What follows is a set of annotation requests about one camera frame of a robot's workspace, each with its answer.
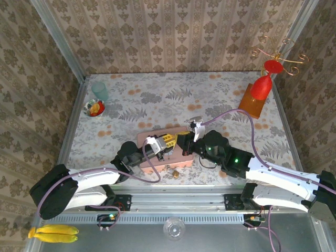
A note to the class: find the pink tin box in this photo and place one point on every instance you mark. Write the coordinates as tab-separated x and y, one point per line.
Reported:
181	162

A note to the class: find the small brass padlock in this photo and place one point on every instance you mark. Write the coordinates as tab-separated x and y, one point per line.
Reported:
175	174

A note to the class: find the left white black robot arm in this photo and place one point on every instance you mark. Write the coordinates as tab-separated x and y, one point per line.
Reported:
92	176

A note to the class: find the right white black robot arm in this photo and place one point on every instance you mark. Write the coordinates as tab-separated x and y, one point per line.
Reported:
273	176

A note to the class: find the orange translucent block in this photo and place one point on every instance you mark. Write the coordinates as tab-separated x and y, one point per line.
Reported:
250	106

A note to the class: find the red orange toy fruit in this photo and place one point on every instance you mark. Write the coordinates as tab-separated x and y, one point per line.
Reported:
96	109

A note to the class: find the small patterned bowl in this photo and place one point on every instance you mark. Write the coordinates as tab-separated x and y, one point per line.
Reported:
88	110

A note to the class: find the small circuit board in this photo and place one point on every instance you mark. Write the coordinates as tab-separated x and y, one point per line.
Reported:
253	219
107	218

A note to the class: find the teal translucent cup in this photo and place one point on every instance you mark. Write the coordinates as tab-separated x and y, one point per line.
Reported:
99	90

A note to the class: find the red plastic goblet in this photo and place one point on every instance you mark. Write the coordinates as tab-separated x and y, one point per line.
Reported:
261	88

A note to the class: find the clear glass dome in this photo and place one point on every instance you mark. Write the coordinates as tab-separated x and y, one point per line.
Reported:
173	229

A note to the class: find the yellow toy banana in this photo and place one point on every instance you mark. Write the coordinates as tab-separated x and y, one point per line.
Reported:
55	238
60	229

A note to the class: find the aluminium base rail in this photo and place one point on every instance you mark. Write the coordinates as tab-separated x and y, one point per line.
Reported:
178	199

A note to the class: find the aluminium frame post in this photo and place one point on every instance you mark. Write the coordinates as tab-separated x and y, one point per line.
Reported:
60	42
299	29

